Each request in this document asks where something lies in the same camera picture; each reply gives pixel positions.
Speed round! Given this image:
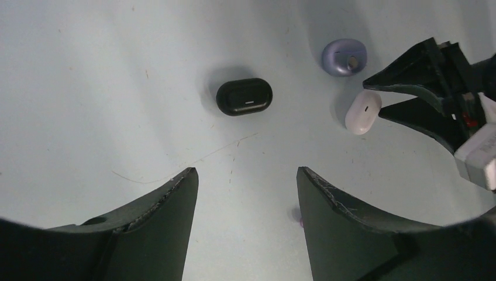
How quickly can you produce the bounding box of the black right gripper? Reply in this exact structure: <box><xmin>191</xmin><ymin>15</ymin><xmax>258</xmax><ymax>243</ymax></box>
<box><xmin>363</xmin><ymin>37</ymin><xmax>495</xmax><ymax>154</ymax></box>

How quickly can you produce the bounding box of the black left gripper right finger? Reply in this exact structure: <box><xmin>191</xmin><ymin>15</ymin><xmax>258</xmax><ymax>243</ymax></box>
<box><xmin>297</xmin><ymin>167</ymin><xmax>495</xmax><ymax>280</ymax></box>

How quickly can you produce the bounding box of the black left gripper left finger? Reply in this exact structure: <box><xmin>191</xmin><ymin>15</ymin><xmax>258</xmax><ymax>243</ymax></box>
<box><xmin>1</xmin><ymin>167</ymin><xmax>199</xmax><ymax>280</ymax></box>

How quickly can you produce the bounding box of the white earbud charging case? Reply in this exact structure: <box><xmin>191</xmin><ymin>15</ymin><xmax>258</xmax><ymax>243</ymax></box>
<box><xmin>345</xmin><ymin>90</ymin><xmax>382</xmax><ymax>135</ymax></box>

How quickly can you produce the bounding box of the black earbud charging case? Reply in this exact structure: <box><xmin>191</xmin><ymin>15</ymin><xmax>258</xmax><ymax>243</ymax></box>
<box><xmin>215</xmin><ymin>78</ymin><xmax>273</xmax><ymax>116</ymax></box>

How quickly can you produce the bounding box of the purple earbud charging case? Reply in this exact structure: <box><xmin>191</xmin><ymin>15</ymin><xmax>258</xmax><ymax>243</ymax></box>
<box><xmin>321</xmin><ymin>38</ymin><xmax>368</xmax><ymax>77</ymax></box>

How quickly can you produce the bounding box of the purple earbud near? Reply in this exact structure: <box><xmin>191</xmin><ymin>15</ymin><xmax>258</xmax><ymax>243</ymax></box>
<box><xmin>291</xmin><ymin>207</ymin><xmax>304</xmax><ymax>228</ymax></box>

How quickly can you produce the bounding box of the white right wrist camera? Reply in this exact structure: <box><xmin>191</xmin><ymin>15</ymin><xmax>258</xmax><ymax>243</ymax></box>
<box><xmin>454</xmin><ymin>93</ymin><xmax>495</xmax><ymax>193</ymax></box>

